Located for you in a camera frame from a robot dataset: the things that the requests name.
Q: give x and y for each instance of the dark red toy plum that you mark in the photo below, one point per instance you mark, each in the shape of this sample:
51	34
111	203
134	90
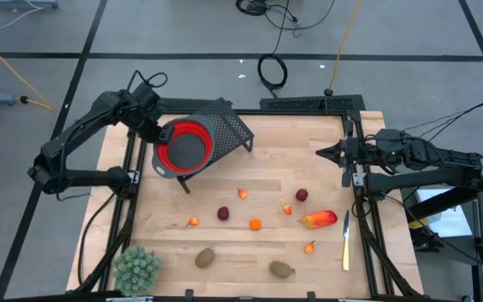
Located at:
302	195
223	213

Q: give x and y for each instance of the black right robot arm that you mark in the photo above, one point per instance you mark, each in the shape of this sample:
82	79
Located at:
426	176

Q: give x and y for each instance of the black aluminium table frame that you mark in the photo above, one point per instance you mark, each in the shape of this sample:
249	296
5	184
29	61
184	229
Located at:
292	112

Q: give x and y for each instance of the orange toy tangerine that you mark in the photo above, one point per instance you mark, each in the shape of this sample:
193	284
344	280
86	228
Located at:
255	225

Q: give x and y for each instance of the white board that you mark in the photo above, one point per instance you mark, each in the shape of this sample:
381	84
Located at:
451	222

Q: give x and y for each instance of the black perforated metal rack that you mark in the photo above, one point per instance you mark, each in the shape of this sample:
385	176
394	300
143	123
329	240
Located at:
229	126

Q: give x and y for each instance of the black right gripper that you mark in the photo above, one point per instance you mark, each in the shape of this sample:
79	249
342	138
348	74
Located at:
347	155

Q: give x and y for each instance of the brown-green toy kiwi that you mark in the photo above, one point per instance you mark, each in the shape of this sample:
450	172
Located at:
204	258
280	269

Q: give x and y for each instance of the black edge clamp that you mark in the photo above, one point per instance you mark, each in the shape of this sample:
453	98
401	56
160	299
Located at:
189	294
311	296

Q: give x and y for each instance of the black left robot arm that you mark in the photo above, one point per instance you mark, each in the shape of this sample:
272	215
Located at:
69	138

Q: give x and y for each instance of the red collapsible colander grey rim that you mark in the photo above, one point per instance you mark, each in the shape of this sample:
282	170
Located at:
185	149

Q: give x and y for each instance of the red-yellow toy mango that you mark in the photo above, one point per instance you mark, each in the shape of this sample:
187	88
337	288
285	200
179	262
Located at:
320	219

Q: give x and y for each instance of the small orange-yellow toy pear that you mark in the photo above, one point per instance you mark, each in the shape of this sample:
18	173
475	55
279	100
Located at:
242	194
193	221
287	209
309	248

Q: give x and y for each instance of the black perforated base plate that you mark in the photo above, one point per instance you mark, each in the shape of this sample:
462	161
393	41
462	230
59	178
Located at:
313	103

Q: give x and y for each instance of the green potted plant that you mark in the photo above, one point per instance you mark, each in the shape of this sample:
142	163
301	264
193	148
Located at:
136	270

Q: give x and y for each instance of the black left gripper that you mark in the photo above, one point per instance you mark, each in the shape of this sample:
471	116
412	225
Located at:
147	111

